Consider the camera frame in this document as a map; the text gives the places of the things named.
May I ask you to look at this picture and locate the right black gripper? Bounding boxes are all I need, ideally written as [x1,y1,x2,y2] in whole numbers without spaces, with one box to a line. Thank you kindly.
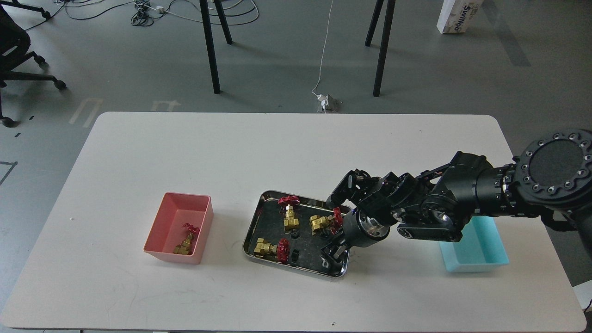
[322,209,390,267]

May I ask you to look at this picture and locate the blue plastic box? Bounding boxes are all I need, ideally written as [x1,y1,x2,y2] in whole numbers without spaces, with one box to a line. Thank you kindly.
[438,216,509,273]

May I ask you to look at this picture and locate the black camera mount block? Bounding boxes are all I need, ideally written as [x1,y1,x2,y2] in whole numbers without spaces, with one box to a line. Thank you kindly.
[326,169,417,225]

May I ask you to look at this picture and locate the brass valve red handle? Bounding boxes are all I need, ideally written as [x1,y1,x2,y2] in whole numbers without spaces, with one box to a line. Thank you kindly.
[173,223,200,255]

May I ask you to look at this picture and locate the pink plastic box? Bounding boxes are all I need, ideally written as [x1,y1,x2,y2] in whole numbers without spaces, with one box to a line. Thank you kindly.
[143,192,214,264]

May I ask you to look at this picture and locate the black table leg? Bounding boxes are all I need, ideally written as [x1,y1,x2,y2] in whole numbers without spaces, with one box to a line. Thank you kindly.
[364,0,396,97]
[199,0,233,93]

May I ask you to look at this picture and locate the brass valve top centre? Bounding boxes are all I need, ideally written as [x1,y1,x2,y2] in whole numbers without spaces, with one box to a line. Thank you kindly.
[278,195,300,233]

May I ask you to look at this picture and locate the black table leg left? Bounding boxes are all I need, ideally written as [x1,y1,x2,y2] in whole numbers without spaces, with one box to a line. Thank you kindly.
[199,0,233,93]

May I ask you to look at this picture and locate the brass valve right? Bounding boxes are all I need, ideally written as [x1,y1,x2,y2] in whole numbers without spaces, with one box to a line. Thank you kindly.
[309,207,343,235]

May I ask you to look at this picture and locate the black gear upright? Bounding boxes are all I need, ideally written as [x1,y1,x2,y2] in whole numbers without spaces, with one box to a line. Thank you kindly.
[290,249,300,264]

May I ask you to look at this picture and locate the white power adapter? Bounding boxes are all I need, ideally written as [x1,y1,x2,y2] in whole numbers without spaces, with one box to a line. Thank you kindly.
[316,93,328,108]

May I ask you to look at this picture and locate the brass valve bottom left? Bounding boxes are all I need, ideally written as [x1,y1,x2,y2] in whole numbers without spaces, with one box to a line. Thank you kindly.
[253,238,290,264]

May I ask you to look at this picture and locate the black table leg right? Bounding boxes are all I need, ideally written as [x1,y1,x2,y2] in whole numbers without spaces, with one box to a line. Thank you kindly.
[364,0,396,97]

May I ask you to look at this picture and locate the white cardboard box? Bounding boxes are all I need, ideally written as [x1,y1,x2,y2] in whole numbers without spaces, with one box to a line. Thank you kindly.
[436,0,484,34]

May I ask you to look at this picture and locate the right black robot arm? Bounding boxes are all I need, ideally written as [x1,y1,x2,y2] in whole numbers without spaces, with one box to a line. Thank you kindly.
[322,129,592,263]

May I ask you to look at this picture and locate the cable bundle on floor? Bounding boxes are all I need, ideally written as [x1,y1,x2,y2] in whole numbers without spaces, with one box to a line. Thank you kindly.
[51,0,260,27]

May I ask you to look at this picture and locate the black office chair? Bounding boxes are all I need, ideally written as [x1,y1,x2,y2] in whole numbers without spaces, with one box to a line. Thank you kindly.
[0,0,68,128]

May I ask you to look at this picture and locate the metal tray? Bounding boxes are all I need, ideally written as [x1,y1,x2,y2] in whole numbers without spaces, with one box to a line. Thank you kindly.
[243,191,351,278]

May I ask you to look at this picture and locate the white cable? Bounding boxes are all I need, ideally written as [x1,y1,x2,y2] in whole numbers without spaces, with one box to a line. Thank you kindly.
[311,0,334,98]

